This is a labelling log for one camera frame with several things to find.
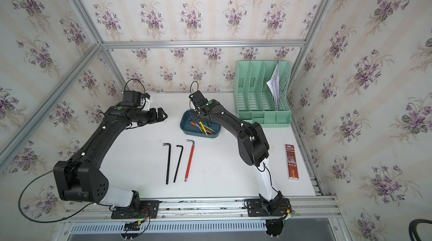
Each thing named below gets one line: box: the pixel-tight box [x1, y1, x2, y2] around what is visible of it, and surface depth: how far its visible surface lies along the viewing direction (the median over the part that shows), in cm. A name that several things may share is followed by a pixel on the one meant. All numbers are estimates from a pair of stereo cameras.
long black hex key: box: [162, 142, 172, 185], surface depth 89 cm
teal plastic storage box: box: [180, 109, 222, 139], surface depth 100 cm
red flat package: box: [284, 143, 300, 181], surface depth 88 cm
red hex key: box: [184, 139, 196, 182], surface depth 90 cm
